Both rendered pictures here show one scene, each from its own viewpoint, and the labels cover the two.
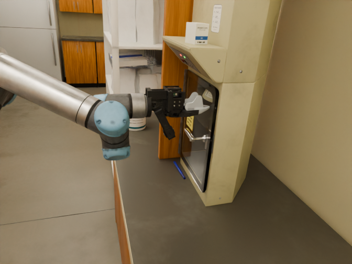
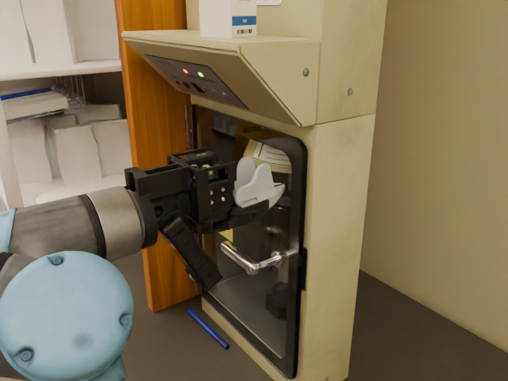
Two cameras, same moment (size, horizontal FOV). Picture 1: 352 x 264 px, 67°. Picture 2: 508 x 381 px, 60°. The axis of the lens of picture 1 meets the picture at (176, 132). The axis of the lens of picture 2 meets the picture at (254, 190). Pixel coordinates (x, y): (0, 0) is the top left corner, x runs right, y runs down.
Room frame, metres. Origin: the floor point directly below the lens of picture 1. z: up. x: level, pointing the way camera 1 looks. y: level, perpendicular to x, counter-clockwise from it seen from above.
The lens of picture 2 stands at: (0.31, 0.11, 1.54)
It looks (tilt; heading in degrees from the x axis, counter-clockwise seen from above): 22 degrees down; 342
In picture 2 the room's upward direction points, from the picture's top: straight up
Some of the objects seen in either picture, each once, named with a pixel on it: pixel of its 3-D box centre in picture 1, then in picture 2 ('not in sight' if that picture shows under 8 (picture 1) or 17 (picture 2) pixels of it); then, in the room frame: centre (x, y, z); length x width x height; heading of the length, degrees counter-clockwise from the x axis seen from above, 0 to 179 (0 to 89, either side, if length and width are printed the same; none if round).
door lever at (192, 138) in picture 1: (194, 134); (249, 255); (0.87, -0.07, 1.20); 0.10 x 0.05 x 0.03; 18
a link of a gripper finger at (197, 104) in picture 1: (198, 103); (262, 184); (0.80, -0.06, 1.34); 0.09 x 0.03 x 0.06; 108
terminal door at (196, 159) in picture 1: (195, 128); (239, 236); (0.94, -0.07, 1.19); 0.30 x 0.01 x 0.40; 18
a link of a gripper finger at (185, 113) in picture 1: (184, 111); (235, 212); (0.78, -0.02, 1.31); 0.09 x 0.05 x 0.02; 108
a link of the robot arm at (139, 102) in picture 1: (138, 105); (113, 221); (0.76, 0.12, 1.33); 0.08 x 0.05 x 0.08; 18
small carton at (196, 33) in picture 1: (196, 33); (227, 10); (0.88, -0.04, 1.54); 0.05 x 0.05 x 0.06; 36
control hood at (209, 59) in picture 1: (188, 56); (207, 72); (0.93, -0.03, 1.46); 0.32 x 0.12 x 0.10; 18
